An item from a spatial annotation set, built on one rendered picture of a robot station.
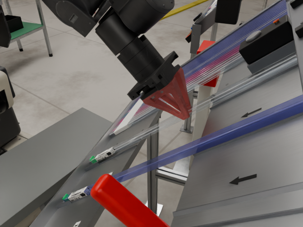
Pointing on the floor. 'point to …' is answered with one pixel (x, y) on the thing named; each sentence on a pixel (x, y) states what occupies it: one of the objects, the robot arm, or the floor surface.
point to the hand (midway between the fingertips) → (185, 112)
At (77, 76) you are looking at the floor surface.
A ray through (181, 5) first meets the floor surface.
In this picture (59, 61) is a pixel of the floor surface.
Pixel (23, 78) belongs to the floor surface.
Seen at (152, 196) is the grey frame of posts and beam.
